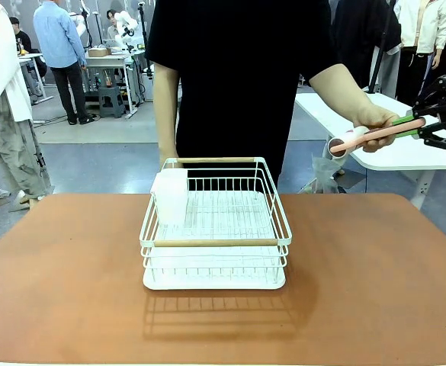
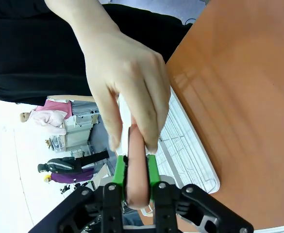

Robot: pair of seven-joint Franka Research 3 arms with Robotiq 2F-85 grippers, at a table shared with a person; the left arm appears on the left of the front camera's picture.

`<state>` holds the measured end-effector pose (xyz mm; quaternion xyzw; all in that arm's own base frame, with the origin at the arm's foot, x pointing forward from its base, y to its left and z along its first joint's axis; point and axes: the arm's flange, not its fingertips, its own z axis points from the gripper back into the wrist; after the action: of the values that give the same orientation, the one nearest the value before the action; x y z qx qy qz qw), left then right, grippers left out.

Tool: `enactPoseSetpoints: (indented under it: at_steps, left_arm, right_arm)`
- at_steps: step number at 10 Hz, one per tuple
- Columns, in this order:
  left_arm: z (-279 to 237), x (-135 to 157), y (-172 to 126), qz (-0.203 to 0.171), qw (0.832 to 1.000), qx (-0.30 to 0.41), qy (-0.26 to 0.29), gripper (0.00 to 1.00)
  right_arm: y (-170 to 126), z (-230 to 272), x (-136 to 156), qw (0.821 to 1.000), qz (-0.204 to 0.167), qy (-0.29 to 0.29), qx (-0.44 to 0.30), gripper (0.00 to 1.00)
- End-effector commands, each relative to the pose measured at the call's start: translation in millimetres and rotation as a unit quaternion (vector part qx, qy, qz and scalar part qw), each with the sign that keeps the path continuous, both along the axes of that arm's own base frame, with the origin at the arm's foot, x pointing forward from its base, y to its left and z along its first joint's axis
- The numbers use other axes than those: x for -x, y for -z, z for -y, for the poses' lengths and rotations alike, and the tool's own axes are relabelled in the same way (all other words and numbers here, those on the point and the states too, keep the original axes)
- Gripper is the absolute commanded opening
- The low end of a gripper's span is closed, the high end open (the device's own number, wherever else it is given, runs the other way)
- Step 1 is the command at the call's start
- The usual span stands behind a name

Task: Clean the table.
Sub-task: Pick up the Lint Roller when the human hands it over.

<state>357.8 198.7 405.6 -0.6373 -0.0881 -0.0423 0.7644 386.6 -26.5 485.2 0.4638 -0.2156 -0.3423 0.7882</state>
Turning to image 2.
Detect person's left forearm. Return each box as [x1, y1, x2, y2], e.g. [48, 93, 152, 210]
[44, 0, 121, 48]

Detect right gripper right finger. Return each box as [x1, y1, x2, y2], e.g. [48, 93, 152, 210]
[147, 154, 254, 233]

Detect bystander in purple top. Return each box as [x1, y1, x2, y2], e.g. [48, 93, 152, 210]
[43, 167, 95, 184]

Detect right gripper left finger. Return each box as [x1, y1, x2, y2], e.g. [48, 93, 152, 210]
[29, 155, 128, 233]

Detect bystander in black striped jacket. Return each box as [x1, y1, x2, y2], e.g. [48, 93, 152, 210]
[37, 150, 110, 174]

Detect white drip tray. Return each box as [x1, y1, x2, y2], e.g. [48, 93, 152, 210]
[155, 86, 221, 195]

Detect toy hot dog with bun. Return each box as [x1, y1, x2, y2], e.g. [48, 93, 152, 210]
[109, 93, 151, 211]

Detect person's black t-shirt torso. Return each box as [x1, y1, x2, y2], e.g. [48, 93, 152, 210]
[0, 0, 193, 105]

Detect bystander in pink top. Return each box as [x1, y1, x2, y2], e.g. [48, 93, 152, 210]
[19, 99, 74, 135]

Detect person's left hand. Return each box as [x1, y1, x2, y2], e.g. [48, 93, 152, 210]
[80, 30, 171, 153]

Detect white cabinet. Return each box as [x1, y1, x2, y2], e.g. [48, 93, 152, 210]
[63, 101, 100, 152]

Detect white wire dish rack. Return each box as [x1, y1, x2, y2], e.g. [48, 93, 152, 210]
[139, 92, 217, 218]

